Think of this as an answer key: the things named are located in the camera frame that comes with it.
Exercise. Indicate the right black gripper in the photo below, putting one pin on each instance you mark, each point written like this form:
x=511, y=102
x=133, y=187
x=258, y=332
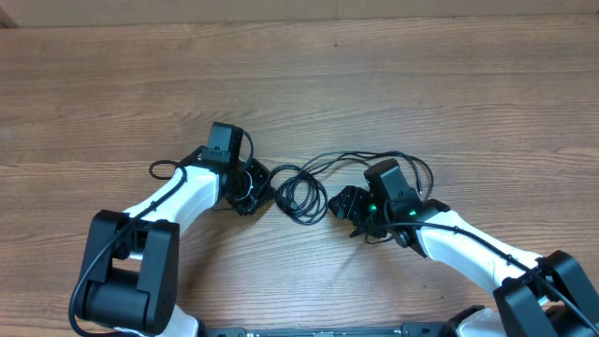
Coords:
x=352, y=200

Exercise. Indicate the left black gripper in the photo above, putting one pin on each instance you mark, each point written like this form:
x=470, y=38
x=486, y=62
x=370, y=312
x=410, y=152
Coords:
x=262, y=173

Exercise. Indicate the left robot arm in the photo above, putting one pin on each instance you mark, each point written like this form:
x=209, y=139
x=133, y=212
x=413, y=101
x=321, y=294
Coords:
x=129, y=272

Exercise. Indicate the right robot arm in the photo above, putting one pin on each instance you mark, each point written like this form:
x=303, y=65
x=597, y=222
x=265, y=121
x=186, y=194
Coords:
x=535, y=295

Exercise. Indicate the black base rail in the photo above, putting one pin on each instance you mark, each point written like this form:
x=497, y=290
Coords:
x=323, y=332

